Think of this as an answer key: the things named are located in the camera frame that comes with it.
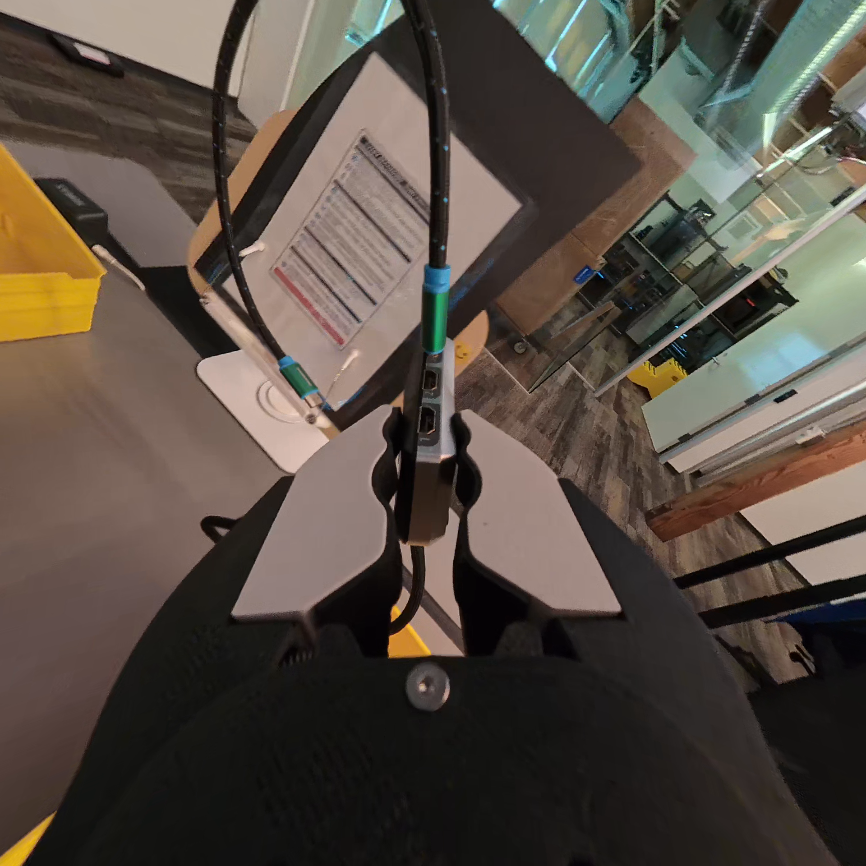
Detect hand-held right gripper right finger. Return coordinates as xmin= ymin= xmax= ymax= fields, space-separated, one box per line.
xmin=450 ymin=407 xmax=623 ymax=655

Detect white cable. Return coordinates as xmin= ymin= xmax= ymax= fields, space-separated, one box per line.
xmin=91 ymin=244 xmax=146 ymax=292

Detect clear bag with label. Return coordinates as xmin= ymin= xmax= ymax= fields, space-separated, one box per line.
xmin=223 ymin=53 xmax=523 ymax=407

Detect yellow plastic bin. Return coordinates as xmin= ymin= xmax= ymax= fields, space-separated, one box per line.
xmin=0 ymin=605 xmax=433 ymax=866
xmin=626 ymin=359 xmax=686 ymax=401
xmin=0 ymin=145 xmax=107 ymax=342

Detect black rectangular device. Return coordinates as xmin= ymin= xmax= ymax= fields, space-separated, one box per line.
xmin=34 ymin=177 xmax=109 ymax=246

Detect black braided hdmi cable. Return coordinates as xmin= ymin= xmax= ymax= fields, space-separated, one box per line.
xmin=212 ymin=0 xmax=453 ymax=424

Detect grey hub adapter with cable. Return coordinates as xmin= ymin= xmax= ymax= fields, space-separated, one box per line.
xmin=389 ymin=338 xmax=460 ymax=640

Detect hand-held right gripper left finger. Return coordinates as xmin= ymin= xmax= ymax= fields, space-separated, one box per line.
xmin=230 ymin=405 xmax=407 ymax=655

